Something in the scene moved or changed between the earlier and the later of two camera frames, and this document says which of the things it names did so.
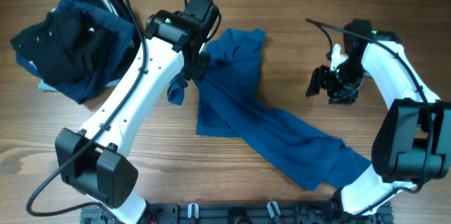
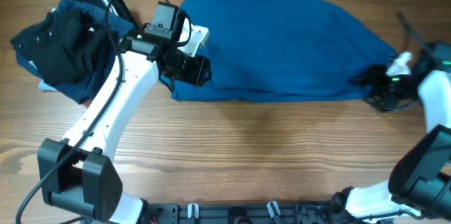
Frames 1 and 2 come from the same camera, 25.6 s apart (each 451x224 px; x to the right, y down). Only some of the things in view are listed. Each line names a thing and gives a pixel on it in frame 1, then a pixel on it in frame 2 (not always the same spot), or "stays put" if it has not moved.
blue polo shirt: x=230 y=108 → x=269 y=44
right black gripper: x=320 y=79 → x=373 y=76
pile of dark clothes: x=89 y=43 stays put
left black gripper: x=196 y=73 stays put
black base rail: x=237 y=212 stays put
